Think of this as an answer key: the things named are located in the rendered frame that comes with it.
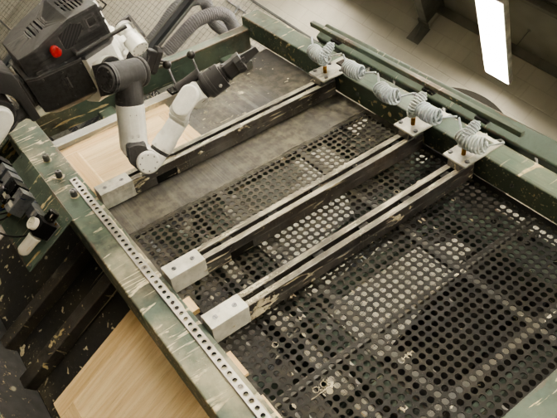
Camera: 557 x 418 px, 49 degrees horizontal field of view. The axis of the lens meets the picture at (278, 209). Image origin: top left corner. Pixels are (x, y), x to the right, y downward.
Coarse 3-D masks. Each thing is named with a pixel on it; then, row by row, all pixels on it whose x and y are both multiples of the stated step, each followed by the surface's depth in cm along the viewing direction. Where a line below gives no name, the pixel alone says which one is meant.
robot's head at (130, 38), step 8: (120, 24) 209; (128, 24) 210; (120, 32) 209; (128, 32) 208; (136, 32) 209; (120, 40) 207; (128, 40) 207; (136, 40) 207; (144, 40) 209; (128, 48) 209; (136, 48) 208; (144, 48) 211
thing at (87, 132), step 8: (248, 64) 281; (160, 96) 265; (168, 96) 265; (176, 96) 266; (144, 104) 261; (152, 104) 261; (160, 104) 264; (168, 104) 266; (104, 120) 255; (112, 120) 255; (88, 128) 252; (96, 128) 252; (104, 128) 253; (64, 136) 249; (72, 136) 249; (80, 136) 248; (88, 136) 250; (56, 144) 246; (64, 144) 246; (72, 144) 248
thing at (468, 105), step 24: (312, 24) 256; (312, 48) 251; (360, 48) 238; (360, 72) 241; (408, 72) 222; (384, 96) 225; (456, 96) 209; (432, 120) 212; (504, 120) 197; (480, 144) 199
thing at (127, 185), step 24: (312, 72) 256; (336, 72) 255; (288, 96) 252; (312, 96) 254; (240, 120) 242; (264, 120) 245; (192, 144) 234; (216, 144) 236; (168, 168) 228; (96, 192) 219; (120, 192) 220
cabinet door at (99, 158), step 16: (160, 112) 260; (112, 128) 254; (160, 128) 252; (192, 128) 250; (80, 144) 248; (96, 144) 247; (112, 144) 247; (80, 160) 240; (96, 160) 240; (112, 160) 239; (80, 176) 233; (96, 176) 232; (112, 176) 232
